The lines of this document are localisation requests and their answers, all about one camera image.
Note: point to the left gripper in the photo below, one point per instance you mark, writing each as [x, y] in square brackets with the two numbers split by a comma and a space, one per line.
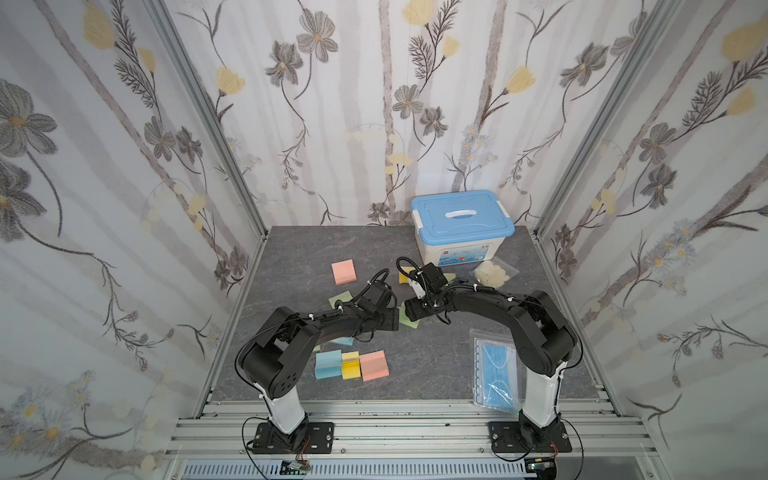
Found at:
[392, 321]

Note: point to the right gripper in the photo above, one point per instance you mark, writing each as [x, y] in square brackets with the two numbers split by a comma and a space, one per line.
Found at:
[414, 309]

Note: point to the torn green memo page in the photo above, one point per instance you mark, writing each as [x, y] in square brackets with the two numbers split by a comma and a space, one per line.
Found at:
[405, 320]

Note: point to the green memo pad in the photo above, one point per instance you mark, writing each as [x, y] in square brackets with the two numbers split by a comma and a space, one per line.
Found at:
[340, 298]

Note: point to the pink memo pad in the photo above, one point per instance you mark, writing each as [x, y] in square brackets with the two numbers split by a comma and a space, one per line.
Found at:
[344, 272]
[374, 366]

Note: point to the yellow memo pad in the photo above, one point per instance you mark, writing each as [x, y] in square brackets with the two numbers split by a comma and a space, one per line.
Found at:
[403, 279]
[350, 366]

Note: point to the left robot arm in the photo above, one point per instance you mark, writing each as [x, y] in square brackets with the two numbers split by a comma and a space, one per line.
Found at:
[274, 359]

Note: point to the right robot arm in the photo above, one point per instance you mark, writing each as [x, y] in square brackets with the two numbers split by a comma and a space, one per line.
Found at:
[544, 341]

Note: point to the blue memo pad middle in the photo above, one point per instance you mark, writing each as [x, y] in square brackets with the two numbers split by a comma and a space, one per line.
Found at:
[345, 341]

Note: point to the blue memo pad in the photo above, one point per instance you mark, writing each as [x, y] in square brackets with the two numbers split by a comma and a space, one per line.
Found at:
[345, 341]
[328, 364]

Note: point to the blue memo pad near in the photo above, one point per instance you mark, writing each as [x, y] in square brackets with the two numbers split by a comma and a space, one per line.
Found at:
[328, 364]

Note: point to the white storage box blue lid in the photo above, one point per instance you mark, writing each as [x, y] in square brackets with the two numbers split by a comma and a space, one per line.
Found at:
[460, 227]

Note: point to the bag of blue face masks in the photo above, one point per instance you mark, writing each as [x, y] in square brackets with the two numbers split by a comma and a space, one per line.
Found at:
[498, 380]

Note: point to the small circuit board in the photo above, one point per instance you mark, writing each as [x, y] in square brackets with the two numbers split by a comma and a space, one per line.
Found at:
[294, 467]

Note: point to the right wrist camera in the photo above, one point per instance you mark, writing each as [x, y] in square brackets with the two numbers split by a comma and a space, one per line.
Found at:
[428, 280]

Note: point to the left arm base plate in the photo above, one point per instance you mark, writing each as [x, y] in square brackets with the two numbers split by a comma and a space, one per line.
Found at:
[308, 438]

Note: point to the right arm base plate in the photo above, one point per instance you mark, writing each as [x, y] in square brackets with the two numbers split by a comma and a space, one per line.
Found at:
[515, 437]

